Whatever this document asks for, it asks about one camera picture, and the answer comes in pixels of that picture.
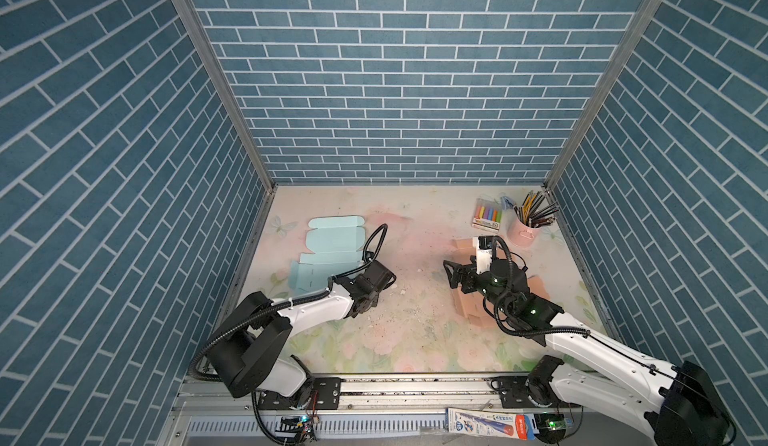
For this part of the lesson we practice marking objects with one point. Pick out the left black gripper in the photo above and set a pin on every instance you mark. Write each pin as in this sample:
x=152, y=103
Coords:
x=375, y=300

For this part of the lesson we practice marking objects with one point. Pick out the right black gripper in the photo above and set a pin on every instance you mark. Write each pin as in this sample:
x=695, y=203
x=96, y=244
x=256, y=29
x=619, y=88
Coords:
x=470, y=272

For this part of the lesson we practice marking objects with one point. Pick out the light blue paper box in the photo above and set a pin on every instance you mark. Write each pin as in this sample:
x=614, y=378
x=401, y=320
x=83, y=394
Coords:
x=335, y=246

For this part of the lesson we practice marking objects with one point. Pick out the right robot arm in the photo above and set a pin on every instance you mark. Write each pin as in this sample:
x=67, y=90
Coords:
x=671, y=404

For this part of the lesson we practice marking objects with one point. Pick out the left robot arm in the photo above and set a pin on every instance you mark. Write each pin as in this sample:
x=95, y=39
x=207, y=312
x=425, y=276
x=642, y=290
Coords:
x=244, y=353

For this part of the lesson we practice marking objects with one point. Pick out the pink flat paper box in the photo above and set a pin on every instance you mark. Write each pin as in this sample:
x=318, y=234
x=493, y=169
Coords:
x=469, y=305

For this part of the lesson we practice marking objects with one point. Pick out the box of coloured markers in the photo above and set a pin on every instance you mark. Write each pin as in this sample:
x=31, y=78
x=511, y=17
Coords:
x=487, y=215

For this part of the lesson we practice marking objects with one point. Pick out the pink pencil cup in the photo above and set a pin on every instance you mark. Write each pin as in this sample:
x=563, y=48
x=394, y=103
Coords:
x=520, y=234

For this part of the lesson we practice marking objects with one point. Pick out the coloured pencils bundle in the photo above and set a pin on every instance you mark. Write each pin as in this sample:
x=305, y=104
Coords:
x=533, y=212

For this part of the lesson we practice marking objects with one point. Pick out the white blue red package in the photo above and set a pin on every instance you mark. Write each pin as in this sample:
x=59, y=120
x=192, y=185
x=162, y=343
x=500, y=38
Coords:
x=489, y=424

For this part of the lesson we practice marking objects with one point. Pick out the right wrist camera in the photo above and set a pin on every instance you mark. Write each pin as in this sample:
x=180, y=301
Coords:
x=484, y=253

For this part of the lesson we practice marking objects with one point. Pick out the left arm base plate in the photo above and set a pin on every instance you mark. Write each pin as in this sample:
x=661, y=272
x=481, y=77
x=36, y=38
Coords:
x=317, y=393

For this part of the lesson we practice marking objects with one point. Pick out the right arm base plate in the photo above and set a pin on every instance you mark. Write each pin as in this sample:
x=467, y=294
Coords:
x=514, y=392

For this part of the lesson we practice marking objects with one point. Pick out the aluminium front rail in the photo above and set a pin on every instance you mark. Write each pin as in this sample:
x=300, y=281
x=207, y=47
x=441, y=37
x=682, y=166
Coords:
x=371, y=406

